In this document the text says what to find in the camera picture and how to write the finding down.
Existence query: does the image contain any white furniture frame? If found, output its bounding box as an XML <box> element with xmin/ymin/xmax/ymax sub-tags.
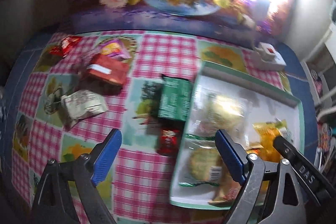
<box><xmin>302</xmin><ymin>27</ymin><xmax>336</xmax><ymax>119</ymax></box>

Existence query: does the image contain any yellow snack packet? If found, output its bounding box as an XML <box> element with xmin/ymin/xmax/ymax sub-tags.
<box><xmin>251</xmin><ymin>120</ymin><xmax>292</xmax><ymax>163</ymax></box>

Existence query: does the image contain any pink snack packet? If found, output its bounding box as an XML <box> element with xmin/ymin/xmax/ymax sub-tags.
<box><xmin>97</xmin><ymin>39</ymin><xmax>132</xmax><ymax>60</ymax></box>

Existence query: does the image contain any white tray with teal rim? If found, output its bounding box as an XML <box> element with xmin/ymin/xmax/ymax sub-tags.
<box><xmin>169</xmin><ymin>61</ymin><xmax>305</xmax><ymax>211</ymax></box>

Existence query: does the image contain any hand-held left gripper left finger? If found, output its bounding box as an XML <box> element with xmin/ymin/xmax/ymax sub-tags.
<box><xmin>31</xmin><ymin>129</ymin><xmax>122</xmax><ymax>224</ymax></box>

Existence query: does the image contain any white and green snack packet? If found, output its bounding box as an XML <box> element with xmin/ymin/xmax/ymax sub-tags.
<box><xmin>60</xmin><ymin>90</ymin><xmax>109</xmax><ymax>128</ymax></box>

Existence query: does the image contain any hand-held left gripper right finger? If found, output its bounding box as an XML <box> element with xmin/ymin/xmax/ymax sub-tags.
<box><xmin>215</xmin><ymin>130</ymin><xmax>311</xmax><ymax>224</ymax></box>

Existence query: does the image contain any white power strip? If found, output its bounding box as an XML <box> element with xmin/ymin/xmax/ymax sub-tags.
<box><xmin>253</xmin><ymin>42</ymin><xmax>287</xmax><ymax>70</ymax></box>

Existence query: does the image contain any pink checked printed tablecloth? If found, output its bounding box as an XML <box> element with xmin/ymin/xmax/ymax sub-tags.
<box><xmin>0</xmin><ymin>30</ymin><xmax>317</xmax><ymax>224</ymax></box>

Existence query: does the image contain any clear-wrapped green cake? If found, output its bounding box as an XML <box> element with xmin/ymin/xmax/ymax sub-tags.
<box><xmin>179</xmin><ymin>134</ymin><xmax>229</xmax><ymax>187</ymax></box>

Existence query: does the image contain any orange and white bread packet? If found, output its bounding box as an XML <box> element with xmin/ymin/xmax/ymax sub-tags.
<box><xmin>209</xmin><ymin>175</ymin><xmax>243</xmax><ymax>207</ymax></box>

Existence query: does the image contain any red-brown snack packet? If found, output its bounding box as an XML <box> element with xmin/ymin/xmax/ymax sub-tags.
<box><xmin>86</xmin><ymin>53</ymin><xmax>130</xmax><ymax>87</ymax></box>

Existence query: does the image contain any dark green snack packet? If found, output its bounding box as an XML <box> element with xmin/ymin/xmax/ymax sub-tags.
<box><xmin>157</xmin><ymin>74</ymin><xmax>194</xmax><ymax>123</ymax></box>

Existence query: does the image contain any small dark red snack packet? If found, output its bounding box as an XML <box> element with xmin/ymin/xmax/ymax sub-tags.
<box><xmin>157</xmin><ymin>127</ymin><xmax>182</xmax><ymax>157</ymax></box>

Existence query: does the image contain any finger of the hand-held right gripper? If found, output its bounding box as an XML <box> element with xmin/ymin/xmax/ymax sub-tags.
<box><xmin>273</xmin><ymin>135</ymin><xmax>336</xmax><ymax>214</ymax></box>

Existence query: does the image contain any clear-wrapped white bun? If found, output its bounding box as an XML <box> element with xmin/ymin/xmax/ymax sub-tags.
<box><xmin>192</xmin><ymin>91</ymin><xmax>249</xmax><ymax>136</ymax></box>

